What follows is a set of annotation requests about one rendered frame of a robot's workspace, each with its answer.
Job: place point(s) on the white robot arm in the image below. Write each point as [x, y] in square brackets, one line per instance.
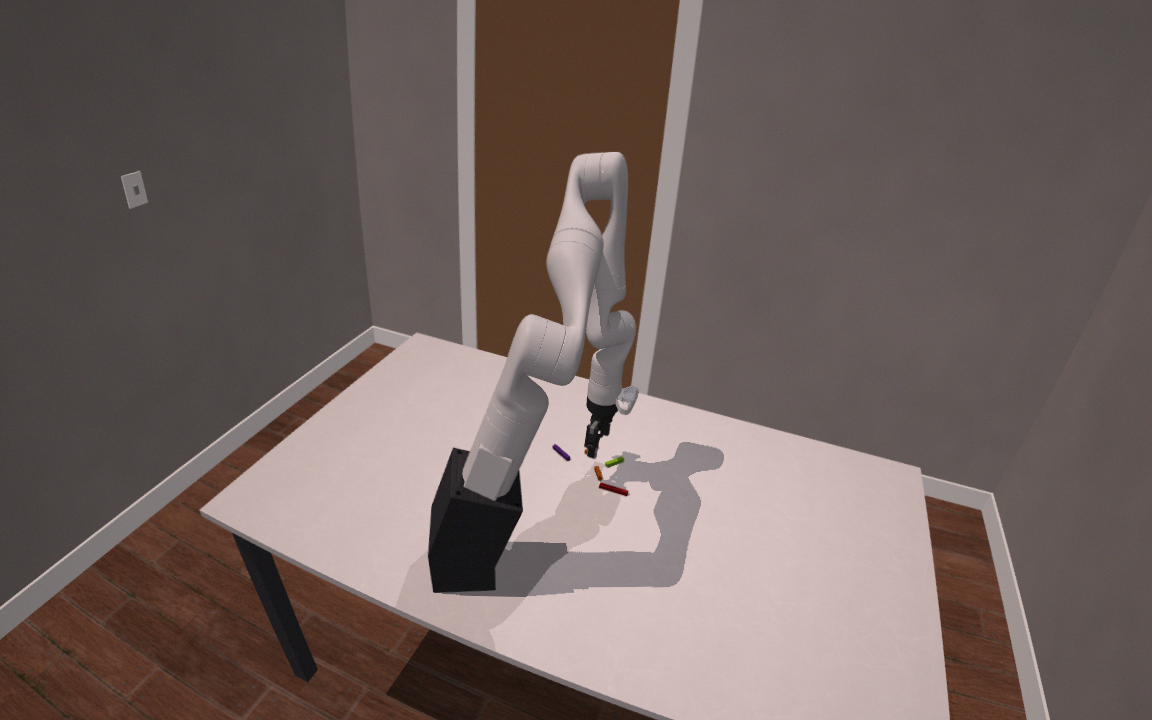
[552, 352]

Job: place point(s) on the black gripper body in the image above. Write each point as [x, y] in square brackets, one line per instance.
[600, 412]

